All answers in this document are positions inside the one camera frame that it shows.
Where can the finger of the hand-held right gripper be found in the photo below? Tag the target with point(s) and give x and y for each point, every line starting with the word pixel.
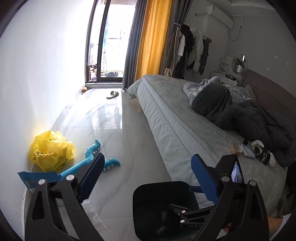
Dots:
pixel 185 215
pixel 194 188

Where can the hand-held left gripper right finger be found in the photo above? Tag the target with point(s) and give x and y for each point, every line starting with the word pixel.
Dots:
pixel 205 180

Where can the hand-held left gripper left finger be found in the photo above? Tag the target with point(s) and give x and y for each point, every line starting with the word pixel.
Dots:
pixel 92 178

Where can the brown paper cup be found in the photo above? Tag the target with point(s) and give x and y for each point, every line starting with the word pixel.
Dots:
pixel 237 148

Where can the light blue tissue packet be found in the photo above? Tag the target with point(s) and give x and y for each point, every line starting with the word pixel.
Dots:
pixel 248 151

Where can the white and black roll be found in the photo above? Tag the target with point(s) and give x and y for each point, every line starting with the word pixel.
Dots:
pixel 257 146

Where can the small black box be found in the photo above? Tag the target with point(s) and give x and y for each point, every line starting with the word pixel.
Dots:
pixel 263 157

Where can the black trash bin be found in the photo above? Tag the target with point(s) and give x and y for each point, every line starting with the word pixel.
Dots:
pixel 150 201

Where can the white paper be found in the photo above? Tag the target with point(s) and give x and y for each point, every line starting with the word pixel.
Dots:
pixel 272 160

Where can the person's right hand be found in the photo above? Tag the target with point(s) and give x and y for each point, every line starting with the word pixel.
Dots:
pixel 276 227

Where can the dark cylindrical can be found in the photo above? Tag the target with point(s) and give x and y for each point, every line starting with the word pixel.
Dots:
pixel 164 216

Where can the blue dinosaur plush toy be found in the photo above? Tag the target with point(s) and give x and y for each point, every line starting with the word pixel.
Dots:
pixel 89 153

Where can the clear bubble wrap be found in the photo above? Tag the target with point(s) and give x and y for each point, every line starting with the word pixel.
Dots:
pixel 93 215

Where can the yellow plastic bag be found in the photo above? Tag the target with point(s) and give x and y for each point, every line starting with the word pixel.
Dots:
pixel 53 148

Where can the dark grey fleece blanket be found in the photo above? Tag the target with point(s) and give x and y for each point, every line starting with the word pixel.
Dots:
pixel 242 115

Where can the blue and white paper bag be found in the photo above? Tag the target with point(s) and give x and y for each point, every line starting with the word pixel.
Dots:
pixel 32 179

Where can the grey bed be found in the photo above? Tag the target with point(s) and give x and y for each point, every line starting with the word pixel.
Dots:
pixel 175 115

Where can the grey pillow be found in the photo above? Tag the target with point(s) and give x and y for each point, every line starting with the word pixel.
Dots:
pixel 249 90

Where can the light blue fleece blanket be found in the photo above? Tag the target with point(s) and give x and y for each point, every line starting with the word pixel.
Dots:
pixel 192 90

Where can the white dresser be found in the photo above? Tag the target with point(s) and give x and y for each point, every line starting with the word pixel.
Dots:
pixel 227 81

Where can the grey slipper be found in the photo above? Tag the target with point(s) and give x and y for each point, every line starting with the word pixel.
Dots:
pixel 112 94

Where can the brown headboard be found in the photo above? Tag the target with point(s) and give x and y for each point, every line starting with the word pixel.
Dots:
pixel 266 88

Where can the small orange toy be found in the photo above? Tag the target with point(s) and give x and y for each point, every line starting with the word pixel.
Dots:
pixel 84 89

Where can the white pot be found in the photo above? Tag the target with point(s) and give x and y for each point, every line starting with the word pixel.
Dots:
pixel 240 68

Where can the white shelf organizer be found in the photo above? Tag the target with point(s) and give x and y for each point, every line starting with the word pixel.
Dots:
pixel 225 66

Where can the grey cat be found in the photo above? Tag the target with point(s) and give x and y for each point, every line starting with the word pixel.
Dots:
pixel 112 74

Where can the round white mirror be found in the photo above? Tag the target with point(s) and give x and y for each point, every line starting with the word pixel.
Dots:
pixel 239 58

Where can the dark hanging garment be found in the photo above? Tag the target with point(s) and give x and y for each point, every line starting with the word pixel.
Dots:
pixel 204 55

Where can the white hanging jacket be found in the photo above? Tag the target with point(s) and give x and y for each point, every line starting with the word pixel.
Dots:
pixel 196 53

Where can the beige hanging coat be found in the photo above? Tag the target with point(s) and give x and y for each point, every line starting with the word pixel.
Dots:
pixel 173 51

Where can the white hanging shirt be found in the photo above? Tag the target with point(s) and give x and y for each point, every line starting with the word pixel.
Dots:
pixel 182 46

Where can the black hanging jacket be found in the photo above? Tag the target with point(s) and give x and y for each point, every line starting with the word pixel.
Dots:
pixel 188 34

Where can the grey curtain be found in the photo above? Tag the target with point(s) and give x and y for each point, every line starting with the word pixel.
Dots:
pixel 175 14
pixel 133 46

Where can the yellow curtain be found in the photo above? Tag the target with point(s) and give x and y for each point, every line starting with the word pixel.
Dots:
pixel 152 34

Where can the white air conditioner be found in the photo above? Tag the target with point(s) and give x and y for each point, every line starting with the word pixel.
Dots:
pixel 217 15

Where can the black glass door frame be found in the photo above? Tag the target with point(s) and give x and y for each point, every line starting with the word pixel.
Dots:
pixel 101 46

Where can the wall clothes rack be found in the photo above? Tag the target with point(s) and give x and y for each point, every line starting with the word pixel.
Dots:
pixel 177 23

